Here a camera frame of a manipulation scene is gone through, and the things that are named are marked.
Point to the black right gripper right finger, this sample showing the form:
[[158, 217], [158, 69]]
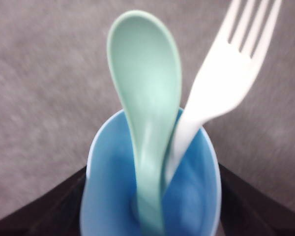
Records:
[[246, 211]]

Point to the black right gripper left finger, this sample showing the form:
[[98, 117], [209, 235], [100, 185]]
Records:
[[56, 213]]

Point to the light blue plastic cup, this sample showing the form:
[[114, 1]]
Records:
[[191, 203]]

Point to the white plastic fork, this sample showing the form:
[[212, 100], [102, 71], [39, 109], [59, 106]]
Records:
[[226, 75]]

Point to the mint green plastic spoon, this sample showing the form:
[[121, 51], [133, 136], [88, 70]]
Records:
[[145, 66]]

